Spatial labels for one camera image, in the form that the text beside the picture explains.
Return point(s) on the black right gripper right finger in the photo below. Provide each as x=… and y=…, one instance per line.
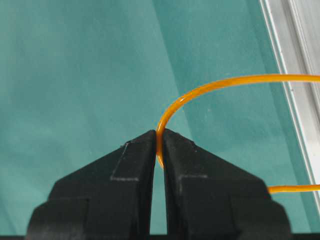
x=209, y=198

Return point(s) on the orange rubber band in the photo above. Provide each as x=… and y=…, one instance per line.
x=216, y=85

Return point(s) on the aluminium extrusion rail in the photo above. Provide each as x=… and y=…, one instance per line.
x=294, y=31

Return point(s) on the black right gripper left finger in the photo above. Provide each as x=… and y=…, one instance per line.
x=108, y=199

